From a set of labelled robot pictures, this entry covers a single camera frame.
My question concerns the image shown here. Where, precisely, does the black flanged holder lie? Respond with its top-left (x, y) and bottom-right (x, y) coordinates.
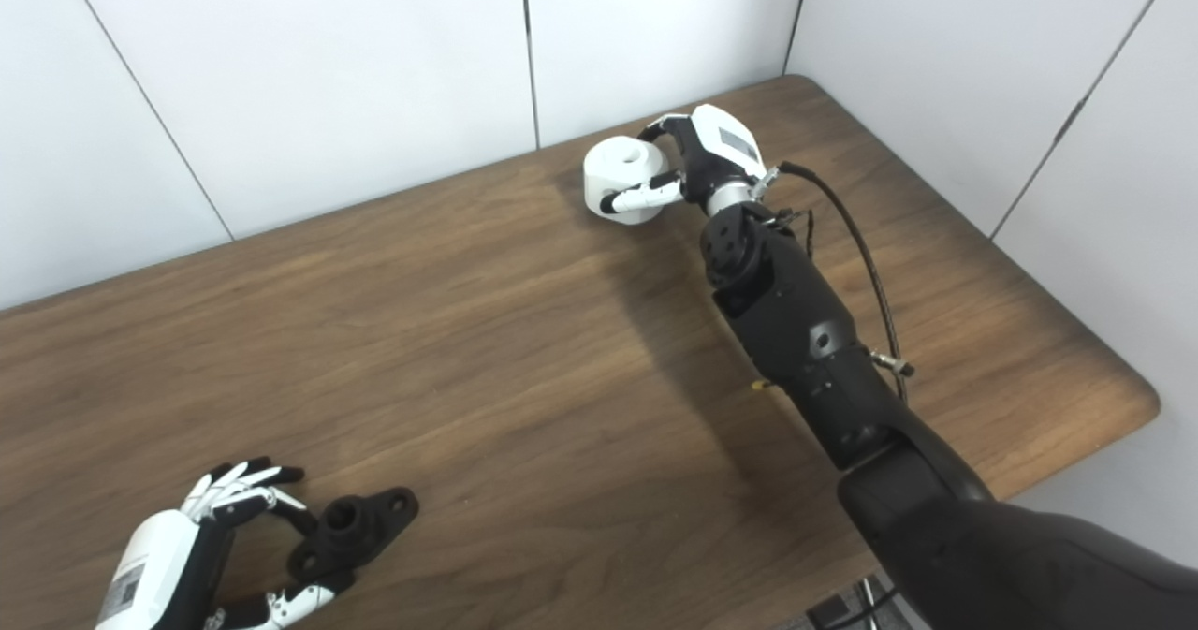
top-left (287, 487), bottom-right (419, 582)

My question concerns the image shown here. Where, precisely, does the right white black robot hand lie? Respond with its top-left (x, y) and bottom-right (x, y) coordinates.
top-left (599, 104), bottom-right (768, 217)

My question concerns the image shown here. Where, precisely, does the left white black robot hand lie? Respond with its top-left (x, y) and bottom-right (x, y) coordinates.
top-left (94, 457), bottom-right (357, 630)

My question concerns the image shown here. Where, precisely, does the round white piece with holes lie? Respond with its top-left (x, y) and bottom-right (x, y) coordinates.
top-left (583, 137), bottom-right (673, 226)

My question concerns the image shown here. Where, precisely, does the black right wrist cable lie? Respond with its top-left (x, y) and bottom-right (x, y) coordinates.
top-left (763, 161), bottom-right (916, 402)

